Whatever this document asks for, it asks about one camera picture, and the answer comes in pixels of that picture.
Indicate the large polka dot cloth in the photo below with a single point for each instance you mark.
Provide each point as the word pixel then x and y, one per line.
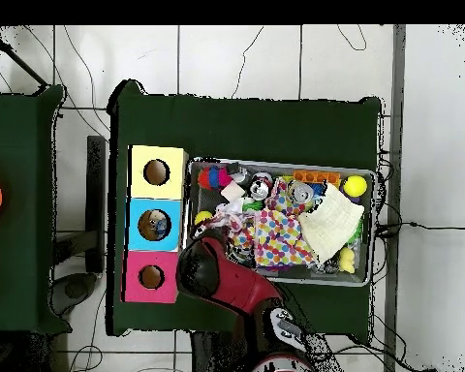
pixel 283 236

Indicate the green covered side table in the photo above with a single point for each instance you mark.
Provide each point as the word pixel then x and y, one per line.
pixel 23 232

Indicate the rainbow spiky toy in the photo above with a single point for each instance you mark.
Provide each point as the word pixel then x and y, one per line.
pixel 214 178

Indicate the crushed red can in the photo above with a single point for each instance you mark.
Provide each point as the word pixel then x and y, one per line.
pixel 260 188

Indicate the yellow rubber duck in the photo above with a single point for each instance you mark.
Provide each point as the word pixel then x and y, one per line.
pixel 346 260

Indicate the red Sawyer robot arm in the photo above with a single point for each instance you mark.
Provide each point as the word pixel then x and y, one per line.
pixel 225 283

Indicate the crushed silver can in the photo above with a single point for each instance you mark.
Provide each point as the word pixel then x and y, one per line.
pixel 301 192

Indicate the grey floor stand base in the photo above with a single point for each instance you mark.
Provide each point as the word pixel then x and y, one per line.
pixel 74 288

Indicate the yellow smiley ball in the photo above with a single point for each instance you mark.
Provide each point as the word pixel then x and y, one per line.
pixel 204 218

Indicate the shallow clear bin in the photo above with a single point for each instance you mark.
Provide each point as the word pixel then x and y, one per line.
pixel 325 277

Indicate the cream muslin cloth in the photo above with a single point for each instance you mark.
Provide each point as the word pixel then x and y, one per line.
pixel 333 221

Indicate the wooden box with three holes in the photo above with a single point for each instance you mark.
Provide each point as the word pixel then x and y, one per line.
pixel 139 232

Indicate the black flat panel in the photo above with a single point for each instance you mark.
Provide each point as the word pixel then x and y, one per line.
pixel 96 201

